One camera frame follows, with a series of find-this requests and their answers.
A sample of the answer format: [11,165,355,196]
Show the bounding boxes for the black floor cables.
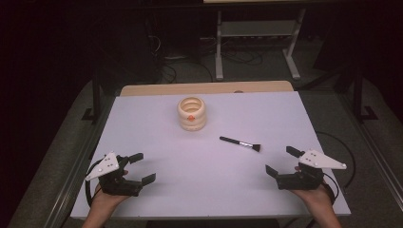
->
[158,56,214,85]

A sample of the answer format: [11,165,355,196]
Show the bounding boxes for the black makeup brush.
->
[219,135,262,153]

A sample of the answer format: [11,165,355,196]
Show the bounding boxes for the black cable loop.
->
[316,130,356,189]

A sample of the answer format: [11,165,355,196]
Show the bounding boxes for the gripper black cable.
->
[84,158,106,207]
[321,172,340,205]

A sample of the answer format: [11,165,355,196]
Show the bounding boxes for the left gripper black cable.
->
[84,158,106,207]

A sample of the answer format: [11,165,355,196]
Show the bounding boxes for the white metal desk frame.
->
[214,9,308,81]

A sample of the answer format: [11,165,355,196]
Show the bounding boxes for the person's left hand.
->
[90,182,131,208]

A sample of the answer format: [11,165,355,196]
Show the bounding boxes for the wooden table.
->
[119,80,295,97]

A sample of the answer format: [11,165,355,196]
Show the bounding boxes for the white board sheet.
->
[69,90,352,220]

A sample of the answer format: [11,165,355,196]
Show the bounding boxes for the aluminium rail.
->
[42,94,115,228]
[336,93,403,202]

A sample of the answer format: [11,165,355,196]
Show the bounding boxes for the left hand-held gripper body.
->
[85,152,143,198]

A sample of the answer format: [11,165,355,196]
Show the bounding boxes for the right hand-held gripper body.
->
[276,149,347,190]

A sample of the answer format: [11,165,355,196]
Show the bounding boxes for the person's right hand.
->
[290,181,336,206]

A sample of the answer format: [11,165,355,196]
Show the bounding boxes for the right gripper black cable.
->
[321,172,340,205]

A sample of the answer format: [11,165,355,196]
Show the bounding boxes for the black metal stand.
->
[81,70,103,124]
[352,67,378,123]

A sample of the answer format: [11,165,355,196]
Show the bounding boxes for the cream ringed holder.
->
[177,96,207,132]

